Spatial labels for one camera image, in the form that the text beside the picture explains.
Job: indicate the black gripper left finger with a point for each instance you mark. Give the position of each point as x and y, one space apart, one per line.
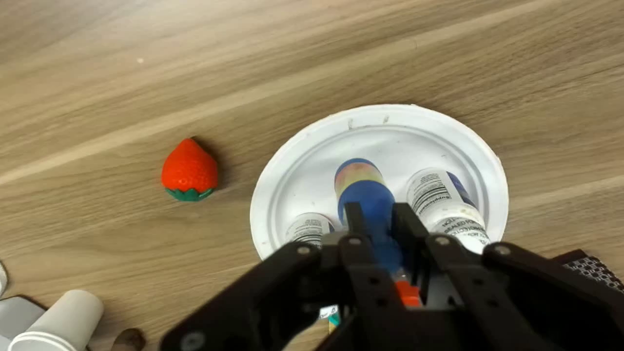
283 295

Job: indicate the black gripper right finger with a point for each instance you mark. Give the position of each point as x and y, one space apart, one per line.
505 299

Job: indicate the small white green-label bottle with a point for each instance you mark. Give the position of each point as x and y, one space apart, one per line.
332 317

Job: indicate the orange lid play-doh can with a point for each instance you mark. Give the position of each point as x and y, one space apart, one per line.
408 293

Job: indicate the white pill bottle blue label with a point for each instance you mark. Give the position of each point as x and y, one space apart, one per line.
443 206

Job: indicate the blue toy bottle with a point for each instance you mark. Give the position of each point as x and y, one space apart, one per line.
359 180

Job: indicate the brown moose plush toy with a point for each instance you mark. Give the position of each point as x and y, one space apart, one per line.
129 340

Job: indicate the white round plate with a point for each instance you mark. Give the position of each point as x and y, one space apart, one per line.
398 141

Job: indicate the red strawberry plush toy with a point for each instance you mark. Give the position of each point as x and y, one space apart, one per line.
189 172

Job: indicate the grey basket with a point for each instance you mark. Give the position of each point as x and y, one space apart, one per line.
595 270

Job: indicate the white paper cup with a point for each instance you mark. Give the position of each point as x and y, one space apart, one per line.
66 327

